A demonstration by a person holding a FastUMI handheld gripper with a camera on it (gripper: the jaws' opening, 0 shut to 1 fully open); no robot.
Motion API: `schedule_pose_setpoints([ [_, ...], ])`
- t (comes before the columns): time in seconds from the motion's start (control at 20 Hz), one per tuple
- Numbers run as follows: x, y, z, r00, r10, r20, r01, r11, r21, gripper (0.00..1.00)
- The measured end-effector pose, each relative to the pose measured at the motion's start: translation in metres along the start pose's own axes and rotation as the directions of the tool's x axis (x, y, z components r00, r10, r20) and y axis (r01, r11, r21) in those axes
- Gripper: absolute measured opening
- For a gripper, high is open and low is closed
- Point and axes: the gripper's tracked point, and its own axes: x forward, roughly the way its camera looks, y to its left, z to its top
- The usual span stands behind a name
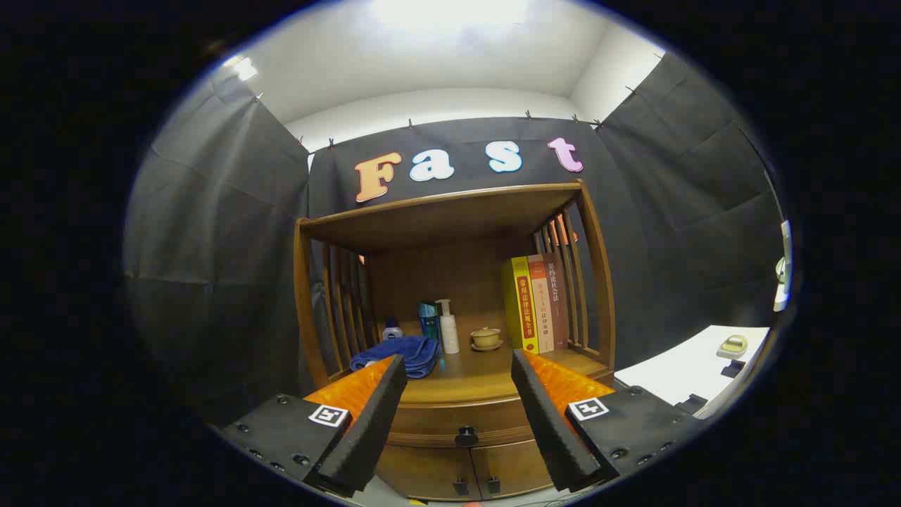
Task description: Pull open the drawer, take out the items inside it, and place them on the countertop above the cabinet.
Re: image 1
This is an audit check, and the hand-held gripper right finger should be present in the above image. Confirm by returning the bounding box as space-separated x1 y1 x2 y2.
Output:
510 349 705 494

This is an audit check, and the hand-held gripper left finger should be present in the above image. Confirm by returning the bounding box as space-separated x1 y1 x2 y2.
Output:
222 354 409 497

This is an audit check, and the curved wooden drawer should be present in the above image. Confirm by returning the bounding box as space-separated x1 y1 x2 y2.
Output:
384 396 544 449

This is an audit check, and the wooden cabinet door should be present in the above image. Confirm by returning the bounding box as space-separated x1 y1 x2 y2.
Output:
373 444 483 502
470 438 553 498

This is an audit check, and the wooden countertop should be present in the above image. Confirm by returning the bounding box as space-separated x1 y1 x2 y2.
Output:
338 330 610 406

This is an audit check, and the white side cabinet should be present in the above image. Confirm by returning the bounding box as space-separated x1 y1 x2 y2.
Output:
614 325 771 420

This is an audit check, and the brown wooden cabinet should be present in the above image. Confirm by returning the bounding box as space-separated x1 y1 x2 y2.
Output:
294 180 617 502

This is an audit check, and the folded blue towel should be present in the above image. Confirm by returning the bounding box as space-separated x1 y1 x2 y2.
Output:
350 335 442 380

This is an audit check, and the orange and white book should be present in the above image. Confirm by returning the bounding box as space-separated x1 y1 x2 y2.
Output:
527 255 557 353

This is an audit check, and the teal blue bottle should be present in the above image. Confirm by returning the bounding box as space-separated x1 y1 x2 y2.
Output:
418 301 442 346

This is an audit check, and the white pump bottle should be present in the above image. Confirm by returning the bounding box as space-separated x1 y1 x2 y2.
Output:
435 299 460 355

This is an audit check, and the yellow book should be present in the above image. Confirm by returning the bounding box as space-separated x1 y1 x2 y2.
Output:
501 256 540 355

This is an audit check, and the brown book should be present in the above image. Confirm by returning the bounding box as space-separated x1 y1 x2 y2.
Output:
542 252 569 350

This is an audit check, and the ceiling light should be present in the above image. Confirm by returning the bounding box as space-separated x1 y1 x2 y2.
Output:
224 55 259 82

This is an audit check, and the white wall device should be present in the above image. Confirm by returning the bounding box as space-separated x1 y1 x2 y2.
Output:
773 220 793 312

